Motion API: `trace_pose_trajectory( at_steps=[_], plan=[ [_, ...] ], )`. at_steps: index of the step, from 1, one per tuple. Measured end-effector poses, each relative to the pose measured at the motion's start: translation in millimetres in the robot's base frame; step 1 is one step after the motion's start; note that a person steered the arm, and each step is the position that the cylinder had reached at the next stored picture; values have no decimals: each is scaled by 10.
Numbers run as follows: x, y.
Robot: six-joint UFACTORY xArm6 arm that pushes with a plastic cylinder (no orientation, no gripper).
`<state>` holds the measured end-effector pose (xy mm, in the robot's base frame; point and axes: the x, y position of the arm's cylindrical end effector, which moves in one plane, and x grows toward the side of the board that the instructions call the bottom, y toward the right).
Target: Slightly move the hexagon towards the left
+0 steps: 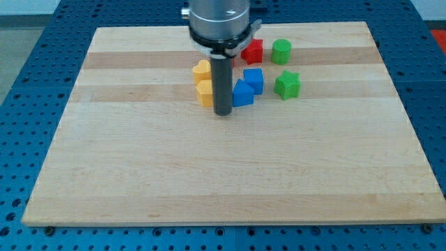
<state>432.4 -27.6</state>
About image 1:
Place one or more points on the wooden board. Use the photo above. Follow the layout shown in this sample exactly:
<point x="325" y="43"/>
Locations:
<point x="135" y="148"/>

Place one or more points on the yellow hexagon block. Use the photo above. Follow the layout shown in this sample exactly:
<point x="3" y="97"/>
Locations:
<point x="204" y="92"/>

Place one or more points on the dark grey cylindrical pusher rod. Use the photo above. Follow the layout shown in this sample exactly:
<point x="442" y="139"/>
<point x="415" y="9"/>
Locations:
<point x="221" y="73"/>

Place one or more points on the yellow heart block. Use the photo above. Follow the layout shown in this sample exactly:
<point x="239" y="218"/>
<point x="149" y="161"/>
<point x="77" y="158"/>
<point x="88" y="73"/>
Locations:
<point x="201" y="71"/>

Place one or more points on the blue pentagon block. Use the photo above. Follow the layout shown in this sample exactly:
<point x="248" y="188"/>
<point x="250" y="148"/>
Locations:
<point x="243" y="94"/>

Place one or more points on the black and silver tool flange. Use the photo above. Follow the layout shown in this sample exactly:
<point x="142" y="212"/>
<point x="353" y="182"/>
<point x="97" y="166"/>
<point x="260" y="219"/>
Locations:
<point x="225" y="49"/>

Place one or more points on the red star block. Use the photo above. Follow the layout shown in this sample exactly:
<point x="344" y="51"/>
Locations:
<point x="253" y="53"/>

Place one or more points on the green cylinder block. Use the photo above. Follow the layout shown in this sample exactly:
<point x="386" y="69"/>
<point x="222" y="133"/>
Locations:
<point x="281" y="51"/>

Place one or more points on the green star block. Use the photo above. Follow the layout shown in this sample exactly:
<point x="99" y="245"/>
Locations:
<point x="287" y="85"/>

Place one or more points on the blue cube block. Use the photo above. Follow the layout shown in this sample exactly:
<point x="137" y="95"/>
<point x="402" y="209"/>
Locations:
<point x="254" y="78"/>

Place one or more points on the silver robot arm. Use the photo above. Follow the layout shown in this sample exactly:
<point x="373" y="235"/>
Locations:
<point x="221" y="29"/>

